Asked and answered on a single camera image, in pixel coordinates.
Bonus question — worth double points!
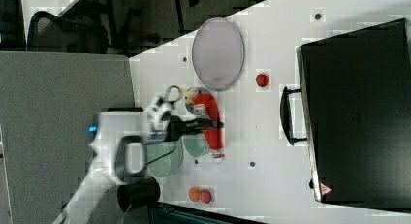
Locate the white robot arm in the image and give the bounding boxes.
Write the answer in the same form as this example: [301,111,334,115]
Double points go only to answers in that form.
[52,93,224,224]

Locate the black office chair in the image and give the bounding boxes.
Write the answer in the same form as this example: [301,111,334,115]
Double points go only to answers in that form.
[27,0,109,54]

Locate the lavender oval plate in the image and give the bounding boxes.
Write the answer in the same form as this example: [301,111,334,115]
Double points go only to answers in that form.
[192,17,244,91]

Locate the green cup with handle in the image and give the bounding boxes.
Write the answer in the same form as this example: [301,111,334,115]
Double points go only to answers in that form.
[183,134,209,157]

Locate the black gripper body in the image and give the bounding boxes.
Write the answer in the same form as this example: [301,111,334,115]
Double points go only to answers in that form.
[168,115,206,142]

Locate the peeled toy banana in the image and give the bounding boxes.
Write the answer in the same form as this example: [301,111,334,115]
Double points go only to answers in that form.
[180,88,199,104]

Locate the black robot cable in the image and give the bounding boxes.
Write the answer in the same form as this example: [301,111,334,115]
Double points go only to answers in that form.
[144,84,184,167]

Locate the orange toy fruit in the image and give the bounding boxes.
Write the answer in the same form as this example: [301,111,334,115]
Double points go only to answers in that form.
[188,187,202,202]

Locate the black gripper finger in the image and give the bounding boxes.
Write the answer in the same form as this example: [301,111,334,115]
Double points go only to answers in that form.
[205,119,224,129]

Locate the green oval strainer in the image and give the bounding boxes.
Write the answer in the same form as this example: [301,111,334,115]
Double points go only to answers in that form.
[147,142,183,177]

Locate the black toaster oven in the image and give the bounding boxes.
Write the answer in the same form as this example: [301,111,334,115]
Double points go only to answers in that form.
[296,18,411,213]

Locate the red toy strawberry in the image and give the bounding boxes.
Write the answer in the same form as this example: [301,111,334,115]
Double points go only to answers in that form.
[200,189,212,204]

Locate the blue bowl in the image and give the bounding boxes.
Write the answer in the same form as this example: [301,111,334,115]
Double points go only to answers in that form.
[184,87,209,117]

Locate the black cylindrical cup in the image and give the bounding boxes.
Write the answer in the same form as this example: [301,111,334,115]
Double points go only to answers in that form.
[117,177,161,212]

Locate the red ketchup bottle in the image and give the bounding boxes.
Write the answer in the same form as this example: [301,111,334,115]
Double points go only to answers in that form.
[193,93,225,163]

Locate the small red toy fruit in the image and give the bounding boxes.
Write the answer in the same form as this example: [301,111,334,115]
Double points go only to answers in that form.
[256,73,269,87]

